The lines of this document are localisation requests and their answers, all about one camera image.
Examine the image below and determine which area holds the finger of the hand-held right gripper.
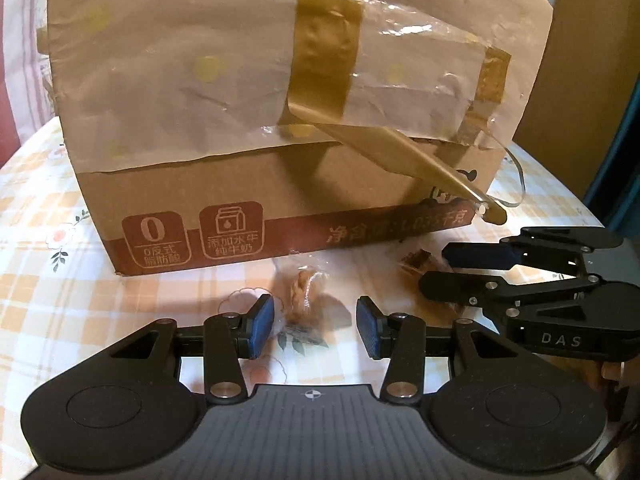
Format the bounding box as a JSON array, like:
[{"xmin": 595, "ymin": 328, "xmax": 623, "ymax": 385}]
[
  {"xmin": 419, "ymin": 272, "xmax": 603, "ymax": 308},
  {"xmin": 442, "ymin": 227, "xmax": 626, "ymax": 270}
]

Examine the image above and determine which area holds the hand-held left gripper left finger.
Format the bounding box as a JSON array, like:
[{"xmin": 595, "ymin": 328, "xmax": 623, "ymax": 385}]
[{"xmin": 111, "ymin": 294, "xmax": 277, "ymax": 405}]

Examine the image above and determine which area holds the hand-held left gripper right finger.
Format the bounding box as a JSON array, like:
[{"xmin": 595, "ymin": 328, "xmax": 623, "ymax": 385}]
[{"xmin": 355, "ymin": 296, "xmax": 521, "ymax": 403}]

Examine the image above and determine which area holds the small brown candy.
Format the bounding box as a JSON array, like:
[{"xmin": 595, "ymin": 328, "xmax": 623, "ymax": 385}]
[{"xmin": 400, "ymin": 249, "xmax": 446, "ymax": 277}]

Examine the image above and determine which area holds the clear-wrapped brown snack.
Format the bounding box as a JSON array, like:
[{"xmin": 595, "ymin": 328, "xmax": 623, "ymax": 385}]
[{"xmin": 272, "ymin": 260, "xmax": 332, "ymax": 342}]

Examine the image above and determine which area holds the plastic-lined cardboard box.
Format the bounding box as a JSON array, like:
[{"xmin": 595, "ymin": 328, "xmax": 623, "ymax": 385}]
[{"xmin": 37, "ymin": 0, "xmax": 553, "ymax": 278}]

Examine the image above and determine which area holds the checkered floral tablecloth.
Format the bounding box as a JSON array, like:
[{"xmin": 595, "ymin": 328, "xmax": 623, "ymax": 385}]
[{"xmin": 0, "ymin": 125, "xmax": 608, "ymax": 411}]

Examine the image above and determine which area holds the printed wall backdrop cloth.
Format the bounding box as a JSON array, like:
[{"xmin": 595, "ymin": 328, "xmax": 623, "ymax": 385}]
[{"xmin": 0, "ymin": 0, "xmax": 61, "ymax": 151}]

